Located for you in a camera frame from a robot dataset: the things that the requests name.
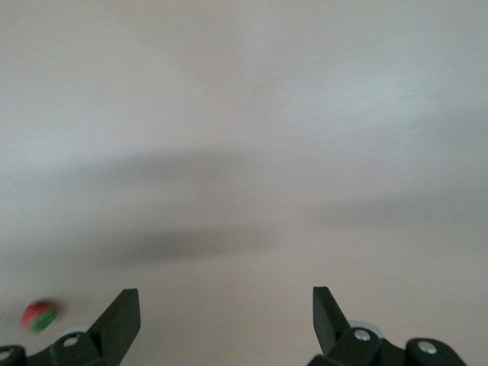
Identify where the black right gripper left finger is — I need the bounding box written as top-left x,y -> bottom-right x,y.
0,288 -> 141,366

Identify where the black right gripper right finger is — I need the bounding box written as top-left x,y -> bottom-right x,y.
307,286 -> 468,366

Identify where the red plastic strawberry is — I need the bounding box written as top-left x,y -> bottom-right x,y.
21,298 -> 60,333

